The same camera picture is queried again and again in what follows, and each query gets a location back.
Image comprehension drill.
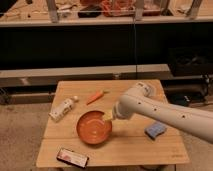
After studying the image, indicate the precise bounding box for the orange ceramic bowl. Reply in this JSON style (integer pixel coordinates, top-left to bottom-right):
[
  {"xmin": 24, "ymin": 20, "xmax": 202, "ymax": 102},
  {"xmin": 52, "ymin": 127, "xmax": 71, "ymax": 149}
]
[{"xmin": 76, "ymin": 111, "xmax": 112, "ymax": 145}]

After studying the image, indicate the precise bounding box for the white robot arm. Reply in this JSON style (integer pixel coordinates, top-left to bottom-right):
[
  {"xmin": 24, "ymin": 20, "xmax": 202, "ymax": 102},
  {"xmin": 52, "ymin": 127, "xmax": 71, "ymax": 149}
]
[{"xmin": 103, "ymin": 82, "xmax": 213, "ymax": 144}]

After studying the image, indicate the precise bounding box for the orange carrot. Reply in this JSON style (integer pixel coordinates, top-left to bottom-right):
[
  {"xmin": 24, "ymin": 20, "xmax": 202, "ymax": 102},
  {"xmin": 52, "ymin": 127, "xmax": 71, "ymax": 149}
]
[{"xmin": 86, "ymin": 90, "xmax": 109, "ymax": 105}]

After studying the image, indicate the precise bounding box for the wooden table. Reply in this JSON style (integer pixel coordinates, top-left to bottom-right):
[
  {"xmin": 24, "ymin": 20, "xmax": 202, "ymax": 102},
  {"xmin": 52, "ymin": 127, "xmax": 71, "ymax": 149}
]
[{"xmin": 36, "ymin": 80, "xmax": 189, "ymax": 168}]

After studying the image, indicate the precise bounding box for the white plastic bottle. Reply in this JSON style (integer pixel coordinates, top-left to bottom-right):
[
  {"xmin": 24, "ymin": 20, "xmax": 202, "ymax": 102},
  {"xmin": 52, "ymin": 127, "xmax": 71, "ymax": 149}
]
[{"xmin": 49, "ymin": 96, "xmax": 79, "ymax": 122}]

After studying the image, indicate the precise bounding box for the blue sponge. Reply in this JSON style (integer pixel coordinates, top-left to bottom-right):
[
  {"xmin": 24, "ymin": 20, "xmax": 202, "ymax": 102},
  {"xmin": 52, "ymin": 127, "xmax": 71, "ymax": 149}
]
[{"xmin": 144, "ymin": 122, "xmax": 167, "ymax": 140}]

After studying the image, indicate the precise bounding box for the black and pink box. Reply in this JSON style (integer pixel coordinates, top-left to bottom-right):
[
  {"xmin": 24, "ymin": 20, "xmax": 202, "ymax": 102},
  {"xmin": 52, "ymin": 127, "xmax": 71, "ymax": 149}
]
[{"xmin": 56, "ymin": 148, "xmax": 89, "ymax": 168}]

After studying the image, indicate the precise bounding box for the vertical black cable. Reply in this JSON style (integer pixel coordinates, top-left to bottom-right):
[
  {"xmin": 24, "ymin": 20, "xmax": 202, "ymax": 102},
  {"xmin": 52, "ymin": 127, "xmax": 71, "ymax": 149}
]
[{"xmin": 132, "ymin": 16, "xmax": 139, "ymax": 80}]

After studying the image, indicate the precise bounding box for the metal shelf rail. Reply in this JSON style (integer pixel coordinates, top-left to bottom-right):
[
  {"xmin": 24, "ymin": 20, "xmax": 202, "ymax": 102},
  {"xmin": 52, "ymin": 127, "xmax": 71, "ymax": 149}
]
[{"xmin": 0, "ymin": 64, "xmax": 170, "ymax": 87}]

